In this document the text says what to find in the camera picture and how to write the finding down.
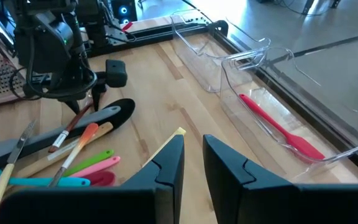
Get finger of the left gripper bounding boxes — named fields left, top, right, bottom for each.
left=57, top=98, right=81, bottom=115
left=90, top=59, right=128, bottom=112

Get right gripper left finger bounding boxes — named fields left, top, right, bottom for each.
left=0, top=134, right=186, bottom=224

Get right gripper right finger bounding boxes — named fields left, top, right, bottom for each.
left=203, top=134, right=358, bottom=224

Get orange white handled knife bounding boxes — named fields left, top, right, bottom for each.
left=47, top=122, right=100, bottom=189

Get red silicone spatula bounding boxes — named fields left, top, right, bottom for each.
left=238, top=93, right=327, bottom=161

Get blue silicone spatula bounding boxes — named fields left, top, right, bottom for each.
left=0, top=168, right=92, bottom=195

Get pink silicone spatula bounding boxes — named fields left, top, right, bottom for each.
left=69, top=155, right=122, bottom=179

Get green silicone spatula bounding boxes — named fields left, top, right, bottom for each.
left=63, top=148, right=116, bottom=178

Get computer tower blue fans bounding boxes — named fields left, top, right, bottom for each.
left=110, top=0, right=139, bottom=26

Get clear plastic bin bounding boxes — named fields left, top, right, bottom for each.
left=219, top=46, right=358, bottom=185
left=169, top=8, right=272, bottom=94

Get brown handled utensil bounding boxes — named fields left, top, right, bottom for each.
left=47, top=100, right=94, bottom=154

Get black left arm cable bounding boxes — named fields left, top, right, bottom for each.
left=8, top=34, right=99, bottom=101

